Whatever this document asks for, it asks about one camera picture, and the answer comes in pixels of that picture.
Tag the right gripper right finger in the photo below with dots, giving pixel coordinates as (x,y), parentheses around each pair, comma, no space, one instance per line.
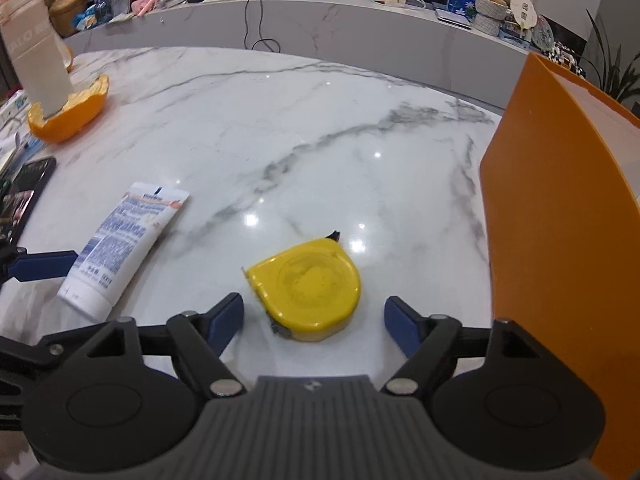
(428,344)

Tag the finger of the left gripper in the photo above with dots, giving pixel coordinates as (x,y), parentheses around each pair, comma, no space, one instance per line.
(18,264)

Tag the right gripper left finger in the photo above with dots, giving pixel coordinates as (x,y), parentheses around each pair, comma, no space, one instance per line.
(199,340)

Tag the white lotion tube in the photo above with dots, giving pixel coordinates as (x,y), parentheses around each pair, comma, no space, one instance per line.
(112,256)

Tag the yellow tape measure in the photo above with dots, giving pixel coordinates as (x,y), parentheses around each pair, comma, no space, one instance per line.
(310,291)

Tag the black smartphone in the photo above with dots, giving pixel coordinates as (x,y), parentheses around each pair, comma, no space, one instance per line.
(23,194)

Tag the orange storage box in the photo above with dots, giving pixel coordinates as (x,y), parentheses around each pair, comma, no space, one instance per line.
(560,184)

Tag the white pink bottle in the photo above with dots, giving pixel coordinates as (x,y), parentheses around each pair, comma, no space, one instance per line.
(32,45)

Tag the white marble tv console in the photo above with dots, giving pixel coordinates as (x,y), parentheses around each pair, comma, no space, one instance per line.
(406,43)

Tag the potted green plant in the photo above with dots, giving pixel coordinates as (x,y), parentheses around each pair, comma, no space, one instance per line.
(620,82)

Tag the teddy bear in basket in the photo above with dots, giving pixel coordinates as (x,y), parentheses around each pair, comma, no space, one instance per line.
(489,14)

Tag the round white paper fan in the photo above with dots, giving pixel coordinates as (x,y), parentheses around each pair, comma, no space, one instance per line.
(524,13)

